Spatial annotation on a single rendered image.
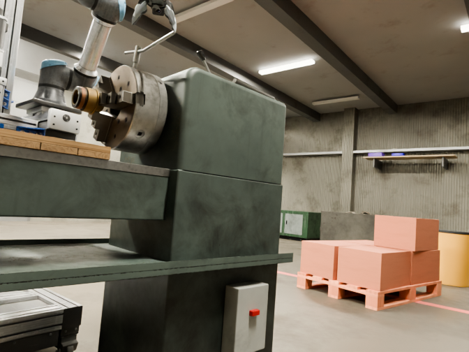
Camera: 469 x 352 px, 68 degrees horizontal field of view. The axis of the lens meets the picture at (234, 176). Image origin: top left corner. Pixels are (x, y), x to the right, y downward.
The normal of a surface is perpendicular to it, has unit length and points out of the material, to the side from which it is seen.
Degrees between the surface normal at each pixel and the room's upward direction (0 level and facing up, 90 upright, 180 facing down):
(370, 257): 90
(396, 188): 90
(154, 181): 90
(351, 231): 90
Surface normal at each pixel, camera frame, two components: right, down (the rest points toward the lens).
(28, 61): 0.77, 0.00
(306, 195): -0.63, -0.11
